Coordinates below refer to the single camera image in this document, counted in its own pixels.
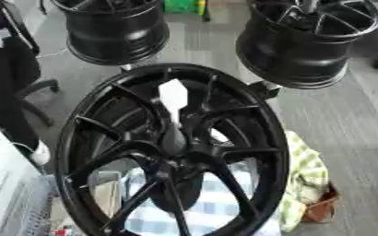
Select large black spoked wheel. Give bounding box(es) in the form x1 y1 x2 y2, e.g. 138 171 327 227
53 63 292 236

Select white perforated crate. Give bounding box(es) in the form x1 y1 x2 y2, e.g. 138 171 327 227
0 123 60 236

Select black wheel rim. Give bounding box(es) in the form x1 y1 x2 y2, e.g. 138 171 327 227
234 0 378 90
48 0 171 66

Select green white checked cloth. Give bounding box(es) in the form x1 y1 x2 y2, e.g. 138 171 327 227
276 130 331 233

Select brown basket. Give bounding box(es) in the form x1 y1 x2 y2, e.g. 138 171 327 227
300 183 341 224

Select green box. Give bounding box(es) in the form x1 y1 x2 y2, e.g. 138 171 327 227
161 0 208 16

